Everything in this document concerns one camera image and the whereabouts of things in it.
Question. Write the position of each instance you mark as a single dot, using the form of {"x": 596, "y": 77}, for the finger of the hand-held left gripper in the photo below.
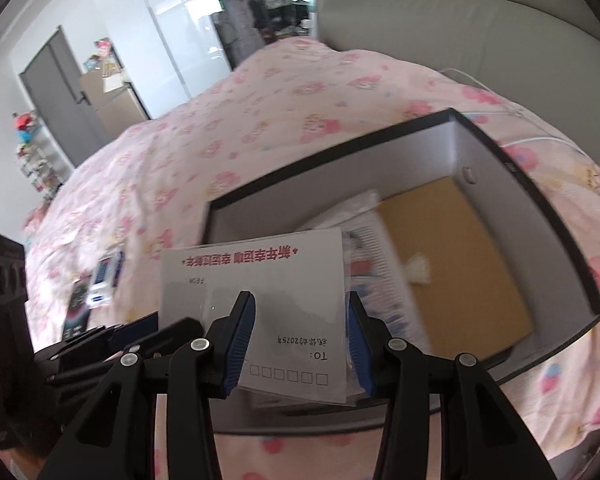
{"x": 135, "y": 326}
{"x": 177, "y": 332}

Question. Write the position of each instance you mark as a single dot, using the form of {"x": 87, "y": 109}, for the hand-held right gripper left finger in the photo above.
{"x": 239, "y": 345}

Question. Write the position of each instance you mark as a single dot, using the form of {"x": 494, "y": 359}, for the clear bag of printed cards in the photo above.
{"x": 375, "y": 265}

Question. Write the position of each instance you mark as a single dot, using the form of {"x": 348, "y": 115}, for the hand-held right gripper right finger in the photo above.
{"x": 359, "y": 355}

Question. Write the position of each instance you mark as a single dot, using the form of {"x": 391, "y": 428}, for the brown paper envelope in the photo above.
{"x": 455, "y": 260}

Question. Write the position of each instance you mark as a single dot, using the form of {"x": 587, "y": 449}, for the red toy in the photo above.
{"x": 24, "y": 121}

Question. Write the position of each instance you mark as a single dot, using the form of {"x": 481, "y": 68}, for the pink floral blanket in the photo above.
{"x": 280, "y": 135}

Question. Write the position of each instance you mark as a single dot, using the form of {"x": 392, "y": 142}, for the glossy white wardrobe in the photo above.
{"x": 170, "y": 35}

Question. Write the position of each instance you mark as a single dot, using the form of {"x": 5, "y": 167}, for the cream leather sofa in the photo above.
{"x": 455, "y": 20}

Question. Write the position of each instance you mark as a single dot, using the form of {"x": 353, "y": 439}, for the steel cabinet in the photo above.
{"x": 115, "y": 110}

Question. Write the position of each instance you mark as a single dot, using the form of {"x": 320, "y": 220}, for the dark printed card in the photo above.
{"x": 75, "y": 310}

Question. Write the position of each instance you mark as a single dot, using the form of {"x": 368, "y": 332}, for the black box with grey inside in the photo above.
{"x": 430, "y": 160}

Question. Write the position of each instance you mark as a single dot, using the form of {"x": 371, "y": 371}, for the white postcard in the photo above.
{"x": 280, "y": 285}

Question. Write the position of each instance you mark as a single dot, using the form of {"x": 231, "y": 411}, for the small blue and white box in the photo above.
{"x": 102, "y": 275}

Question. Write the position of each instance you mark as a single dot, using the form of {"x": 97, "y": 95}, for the grey door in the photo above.
{"x": 55, "y": 95}

